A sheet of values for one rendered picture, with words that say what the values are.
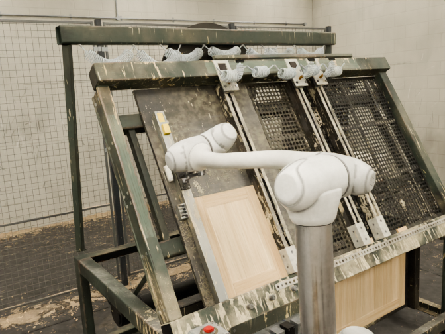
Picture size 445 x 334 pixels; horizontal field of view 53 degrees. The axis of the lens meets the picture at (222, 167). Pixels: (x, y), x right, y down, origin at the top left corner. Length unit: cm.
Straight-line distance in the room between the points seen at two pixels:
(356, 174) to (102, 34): 183
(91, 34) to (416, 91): 590
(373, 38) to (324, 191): 712
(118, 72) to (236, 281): 112
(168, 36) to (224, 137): 138
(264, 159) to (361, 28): 703
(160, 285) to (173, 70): 107
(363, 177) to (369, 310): 195
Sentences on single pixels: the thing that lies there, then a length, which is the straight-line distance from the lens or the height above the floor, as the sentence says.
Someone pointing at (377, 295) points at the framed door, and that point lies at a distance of 319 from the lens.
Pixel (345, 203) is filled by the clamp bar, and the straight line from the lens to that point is 260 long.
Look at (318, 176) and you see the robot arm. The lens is 116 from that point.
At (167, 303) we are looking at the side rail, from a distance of 190.
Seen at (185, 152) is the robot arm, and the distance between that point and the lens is 156.
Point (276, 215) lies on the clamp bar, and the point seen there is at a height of 116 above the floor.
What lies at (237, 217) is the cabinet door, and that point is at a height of 118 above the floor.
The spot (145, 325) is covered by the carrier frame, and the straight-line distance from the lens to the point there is 218.
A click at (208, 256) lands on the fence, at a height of 108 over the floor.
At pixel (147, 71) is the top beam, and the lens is 225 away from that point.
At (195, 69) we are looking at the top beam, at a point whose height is 191.
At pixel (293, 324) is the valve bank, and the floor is 75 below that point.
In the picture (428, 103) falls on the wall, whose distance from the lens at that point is 761.
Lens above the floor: 182
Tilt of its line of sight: 10 degrees down
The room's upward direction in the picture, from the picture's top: 3 degrees counter-clockwise
